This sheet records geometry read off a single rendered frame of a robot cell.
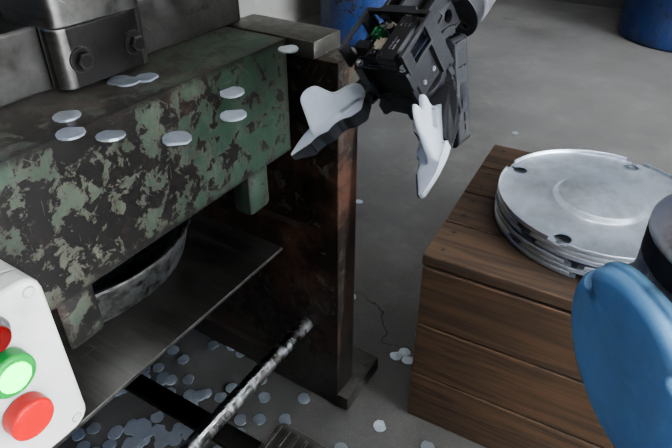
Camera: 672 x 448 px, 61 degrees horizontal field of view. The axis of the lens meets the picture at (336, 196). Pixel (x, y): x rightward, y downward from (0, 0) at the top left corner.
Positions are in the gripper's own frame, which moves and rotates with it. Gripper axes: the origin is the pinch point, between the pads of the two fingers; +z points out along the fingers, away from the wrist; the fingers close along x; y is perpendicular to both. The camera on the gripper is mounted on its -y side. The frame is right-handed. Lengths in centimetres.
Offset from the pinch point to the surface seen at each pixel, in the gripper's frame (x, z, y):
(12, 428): -0.8, 27.6, 13.4
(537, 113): -53, -100, -127
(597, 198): 6.7, -25.8, -40.0
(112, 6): -21.2, -2.2, 17.2
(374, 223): -53, -23, -77
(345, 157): -16.5, -9.4, -15.3
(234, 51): -20.2, -8.4, 5.0
